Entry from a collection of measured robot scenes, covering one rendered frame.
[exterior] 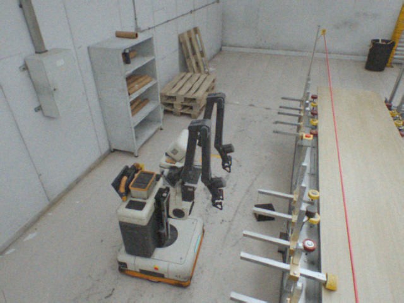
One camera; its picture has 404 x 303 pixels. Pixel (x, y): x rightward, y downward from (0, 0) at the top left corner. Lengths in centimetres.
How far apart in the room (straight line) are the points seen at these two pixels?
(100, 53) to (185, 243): 245
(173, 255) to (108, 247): 81
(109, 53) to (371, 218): 313
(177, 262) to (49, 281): 120
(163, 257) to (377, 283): 156
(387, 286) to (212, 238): 165
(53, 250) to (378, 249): 281
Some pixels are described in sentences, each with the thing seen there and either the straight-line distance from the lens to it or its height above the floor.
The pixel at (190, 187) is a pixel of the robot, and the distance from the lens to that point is 204.
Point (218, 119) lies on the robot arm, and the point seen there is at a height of 144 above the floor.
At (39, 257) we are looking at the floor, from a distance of 333.
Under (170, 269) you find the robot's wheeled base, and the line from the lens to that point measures 256.
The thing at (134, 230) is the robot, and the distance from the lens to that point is 238.
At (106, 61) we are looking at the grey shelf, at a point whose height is 139.
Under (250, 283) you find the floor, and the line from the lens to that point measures 281.
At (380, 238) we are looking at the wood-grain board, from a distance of 221.
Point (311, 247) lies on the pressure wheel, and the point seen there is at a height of 91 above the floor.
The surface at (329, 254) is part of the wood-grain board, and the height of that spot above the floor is 90.
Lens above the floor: 238
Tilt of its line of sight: 34 degrees down
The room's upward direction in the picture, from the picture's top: straight up
